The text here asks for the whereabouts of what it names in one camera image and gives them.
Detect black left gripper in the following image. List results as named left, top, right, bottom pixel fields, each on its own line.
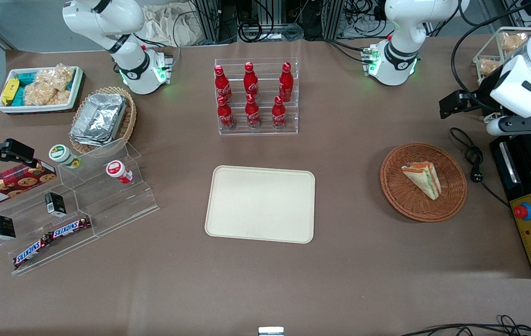
left=439, top=74, right=514, bottom=123

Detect wrapped triangle sandwich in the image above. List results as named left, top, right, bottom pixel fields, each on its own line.
left=401, top=161, right=442, bottom=201

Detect round brown wicker basket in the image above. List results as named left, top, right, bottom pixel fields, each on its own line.
left=380, top=142, right=468, bottom=223

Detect oval light wicker basket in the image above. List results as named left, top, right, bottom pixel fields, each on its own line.
left=69, top=86, right=138, bottom=155

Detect beige plastic tray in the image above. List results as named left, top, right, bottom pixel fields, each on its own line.
left=205, top=165, right=316, bottom=244

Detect red tartan cookie box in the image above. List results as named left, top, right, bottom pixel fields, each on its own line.
left=0, top=160, right=57, bottom=210

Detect green lid yogurt cup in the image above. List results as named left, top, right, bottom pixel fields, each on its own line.
left=49, top=144, right=82, bottom=169

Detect yellow snack pack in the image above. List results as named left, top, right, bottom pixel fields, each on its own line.
left=1, top=78, right=20, bottom=106

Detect teal snack packs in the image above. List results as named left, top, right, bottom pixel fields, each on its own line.
left=14, top=70, right=38, bottom=106

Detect small black box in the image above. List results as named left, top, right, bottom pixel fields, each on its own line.
left=44, top=191, right=67, bottom=218
left=0, top=214, right=16, bottom=241

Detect clear bag of rice crackers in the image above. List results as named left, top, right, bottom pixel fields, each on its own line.
left=24, top=63, right=76, bottom=106

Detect black machine with yellow panel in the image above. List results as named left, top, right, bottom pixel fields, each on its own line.
left=489, top=133, right=531, bottom=280

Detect white rectangular snack bin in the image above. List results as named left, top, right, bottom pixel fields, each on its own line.
left=0, top=66, right=84, bottom=114

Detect stacked aluminium foil containers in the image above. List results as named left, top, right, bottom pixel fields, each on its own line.
left=70, top=92, right=128, bottom=147

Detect brown snickers bar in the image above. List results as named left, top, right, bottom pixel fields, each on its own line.
left=13, top=233, right=54, bottom=270
left=50, top=216, right=92, bottom=240

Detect red lid yogurt cup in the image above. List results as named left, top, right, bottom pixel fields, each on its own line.
left=106, top=160, right=134, bottom=184

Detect clear acrylic step display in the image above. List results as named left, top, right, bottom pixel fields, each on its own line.
left=0, top=137, right=160, bottom=276

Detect red cola bottle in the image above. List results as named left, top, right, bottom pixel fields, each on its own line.
left=271, top=95, right=288, bottom=130
left=245, top=94, right=262, bottom=129
left=243, top=62, right=260, bottom=97
left=278, top=62, right=294, bottom=101
left=214, top=65, right=233, bottom=102
left=217, top=96, right=236, bottom=131

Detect cream cloth bag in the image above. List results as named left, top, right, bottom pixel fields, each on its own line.
left=140, top=4, right=201, bottom=48

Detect clear acrylic bottle rack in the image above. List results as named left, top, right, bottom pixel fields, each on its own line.
left=213, top=57, right=299, bottom=136

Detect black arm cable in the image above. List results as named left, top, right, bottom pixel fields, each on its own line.
left=450, top=0, right=531, bottom=115

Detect bagged snack in wire basket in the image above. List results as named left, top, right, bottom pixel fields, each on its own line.
left=478, top=58, right=502, bottom=78
left=500, top=31, right=529, bottom=53

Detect white wire basket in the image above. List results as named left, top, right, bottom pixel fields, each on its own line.
left=473, top=26, right=531, bottom=81

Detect black power cable with plug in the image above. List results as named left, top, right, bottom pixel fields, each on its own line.
left=448, top=126, right=511, bottom=209

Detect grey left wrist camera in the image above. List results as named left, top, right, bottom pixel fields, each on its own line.
left=486, top=113, right=531, bottom=137

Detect black floor cables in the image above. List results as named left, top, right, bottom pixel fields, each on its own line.
left=400, top=315, right=531, bottom=336

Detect aluminium frame rack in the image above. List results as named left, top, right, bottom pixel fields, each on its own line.
left=194, top=0, right=346, bottom=43

